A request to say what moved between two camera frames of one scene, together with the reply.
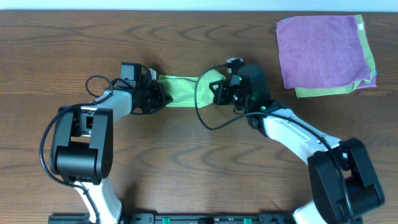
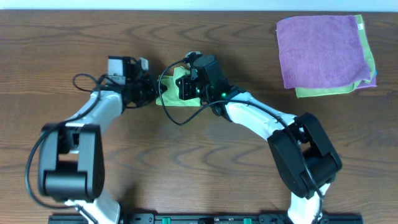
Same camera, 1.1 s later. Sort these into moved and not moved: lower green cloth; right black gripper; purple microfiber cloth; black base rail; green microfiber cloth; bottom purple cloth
Moved: green microfiber cloth; right black gripper
Not moved: purple microfiber cloth; bottom purple cloth; lower green cloth; black base rail
